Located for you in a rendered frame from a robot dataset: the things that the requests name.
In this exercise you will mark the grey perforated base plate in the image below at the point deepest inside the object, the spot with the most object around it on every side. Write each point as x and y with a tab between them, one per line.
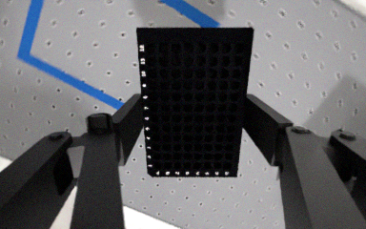
308	63

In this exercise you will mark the blue tape outline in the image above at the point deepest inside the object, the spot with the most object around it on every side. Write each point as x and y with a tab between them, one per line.
34	7

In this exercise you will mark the black well plate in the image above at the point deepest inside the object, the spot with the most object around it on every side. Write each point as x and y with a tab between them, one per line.
193	129

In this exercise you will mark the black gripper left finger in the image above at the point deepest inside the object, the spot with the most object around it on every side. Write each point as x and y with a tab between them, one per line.
35	186

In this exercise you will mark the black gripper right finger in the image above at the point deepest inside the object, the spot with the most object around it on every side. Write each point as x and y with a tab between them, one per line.
315	193

